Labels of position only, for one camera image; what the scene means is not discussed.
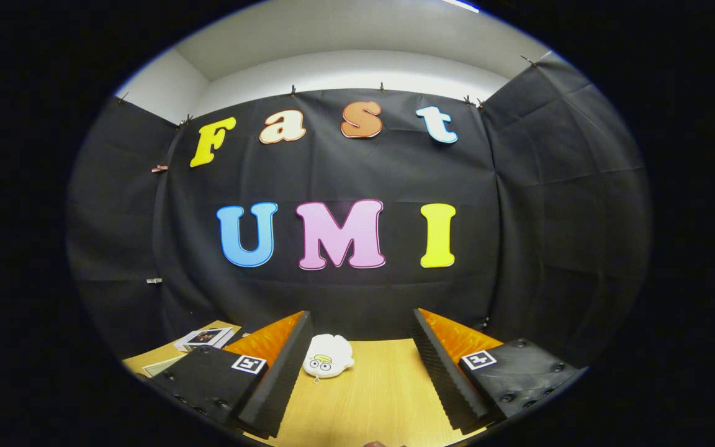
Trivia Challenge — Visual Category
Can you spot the white booklet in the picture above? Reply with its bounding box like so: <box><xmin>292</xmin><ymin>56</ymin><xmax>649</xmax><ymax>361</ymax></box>
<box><xmin>173</xmin><ymin>327</ymin><xmax>237</xmax><ymax>353</ymax></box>

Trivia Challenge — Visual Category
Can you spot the white plush toy with face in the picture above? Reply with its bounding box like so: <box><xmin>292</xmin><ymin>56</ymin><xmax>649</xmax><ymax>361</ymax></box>
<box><xmin>303</xmin><ymin>334</ymin><xmax>355</xmax><ymax>381</ymax></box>

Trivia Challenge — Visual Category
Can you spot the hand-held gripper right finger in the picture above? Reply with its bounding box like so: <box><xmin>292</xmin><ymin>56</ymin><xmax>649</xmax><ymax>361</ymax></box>
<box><xmin>412</xmin><ymin>308</ymin><xmax>588</xmax><ymax>435</ymax></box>

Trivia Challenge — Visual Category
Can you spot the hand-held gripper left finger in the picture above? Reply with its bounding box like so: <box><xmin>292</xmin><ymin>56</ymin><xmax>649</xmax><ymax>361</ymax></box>
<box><xmin>146</xmin><ymin>310</ymin><xmax>313</xmax><ymax>438</ymax></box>

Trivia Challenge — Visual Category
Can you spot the grey fabric storage box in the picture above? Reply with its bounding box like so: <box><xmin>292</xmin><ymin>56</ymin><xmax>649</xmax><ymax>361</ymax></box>
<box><xmin>142</xmin><ymin>354</ymin><xmax>187</xmax><ymax>377</ymax></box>

